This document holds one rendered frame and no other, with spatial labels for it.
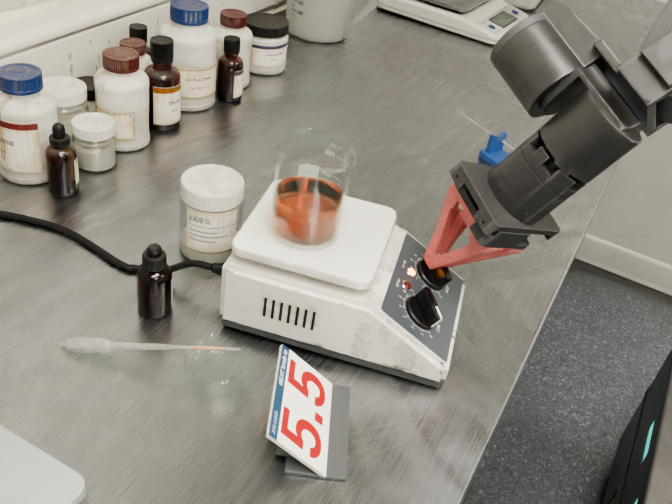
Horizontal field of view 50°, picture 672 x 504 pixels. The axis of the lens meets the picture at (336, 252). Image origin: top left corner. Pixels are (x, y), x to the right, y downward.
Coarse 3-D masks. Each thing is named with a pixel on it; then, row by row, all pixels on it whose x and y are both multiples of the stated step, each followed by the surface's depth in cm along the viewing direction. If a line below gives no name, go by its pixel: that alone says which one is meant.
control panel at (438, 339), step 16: (400, 256) 64; (416, 256) 66; (400, 272) 63; (416, 272) 64; (400, 288) 61; (416, 288) 63; (448, 288) 66; (384, 304) 59; (400, 304) 60; (448, 304) 65; (400, 320) 59; (448, 320) 63; (416, 336) 59; (432, 336) 60; (448, 336) 62; (448, 352) 60
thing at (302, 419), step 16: (288, 368) 56; (304, 368) 57; (288, 384) 54; (304, 384) 56; (320, 384) 58; (288, 400) 53; (304, 400) 55; (320, 400) 57; (288, 416) 52; (304, 416) 54; (320, 416) 55; (288, 432) 51; (304, 432) 53; (320, 432) 54; (304, 448) 52; (320, 448) 53; (320, 464) 52
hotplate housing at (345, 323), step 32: (384, 256) 63; (224, 288) 60; (256, 288) 59; (288, 288) 59; (320, 288) 58; (352, 288) 59; (384, 288) 60; (224, 320) 63; (256, 320) 61; (288, 320) 60; (320, 320) 59; (352, 320) 59; (384, 320) 58; (320, 352) 62; (352, 352) 60; (384, 352) 60; (416, 352) 59
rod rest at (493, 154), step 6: (504, 132) 95; (492, 138) 94; (492, 144) 94; (498, 144) 95; (480, 150) 95; (486, 150) 95; (492, 150) 95; (498, 150) 96; (480, 156) 95; (486, 156) 95; (492, 156) 94; (498, 156) 95; (504, 156) 95; (492, 162) 94; (498, 162) 93
